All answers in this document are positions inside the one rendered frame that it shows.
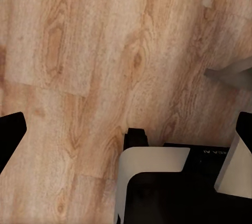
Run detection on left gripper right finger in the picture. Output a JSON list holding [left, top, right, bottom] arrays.
[[236, 111, 252, 153]]

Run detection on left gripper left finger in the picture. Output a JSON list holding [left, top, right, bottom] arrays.
[[0, 112, 27, 174]]

